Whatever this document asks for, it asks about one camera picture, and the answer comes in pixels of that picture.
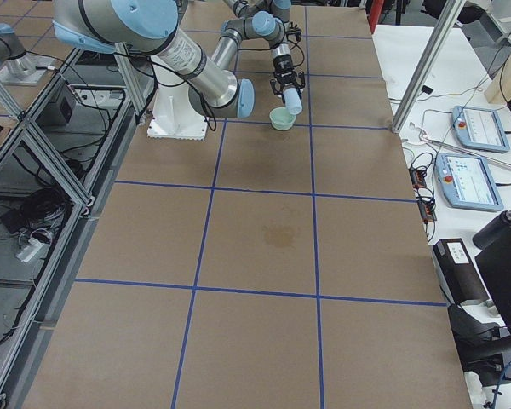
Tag black computer monitor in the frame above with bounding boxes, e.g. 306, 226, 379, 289
475, 228, 511, 329

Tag blue paper cup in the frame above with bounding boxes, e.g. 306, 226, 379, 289
283, 88, 302, 115

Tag aluminium frame post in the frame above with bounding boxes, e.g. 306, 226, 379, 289
391, 0, 465, 134

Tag black orange usb hub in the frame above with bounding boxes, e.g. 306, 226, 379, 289
409, 166, 437, 224

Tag near blue teach pendant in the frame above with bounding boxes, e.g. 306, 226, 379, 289
435, 153, 503, 212

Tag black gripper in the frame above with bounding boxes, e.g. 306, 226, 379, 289
270, 47, 305, 100

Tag far blue teach pendant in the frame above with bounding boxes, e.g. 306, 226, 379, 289
452, 106, 510, 153

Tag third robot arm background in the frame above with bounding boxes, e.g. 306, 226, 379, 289
0, 23, 55, 86

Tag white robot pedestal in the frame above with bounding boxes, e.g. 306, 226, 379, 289
147, 68, 208, 141

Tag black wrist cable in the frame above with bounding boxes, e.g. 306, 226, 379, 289
287, 24, 307, 78

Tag long metal rod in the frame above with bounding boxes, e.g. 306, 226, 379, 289
419, 135, 511, 171

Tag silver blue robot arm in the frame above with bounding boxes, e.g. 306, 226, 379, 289
53, 1, 305, 118

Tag blue teach pendant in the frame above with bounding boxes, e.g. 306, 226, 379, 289
435, 153, 503, 212
452, 106, 510, 153

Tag small black square pad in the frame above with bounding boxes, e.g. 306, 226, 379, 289
422, 85, 433, 95

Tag black box white label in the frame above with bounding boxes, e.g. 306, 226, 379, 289
432, 239, 489, 306

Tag white power strip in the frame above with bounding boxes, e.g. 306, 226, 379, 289
16, 238, 44, 262

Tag black water bottle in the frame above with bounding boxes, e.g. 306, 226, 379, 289
472, 209, 511, 250

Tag green ceramic bowl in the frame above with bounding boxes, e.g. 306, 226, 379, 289
269, 107, 296, 131

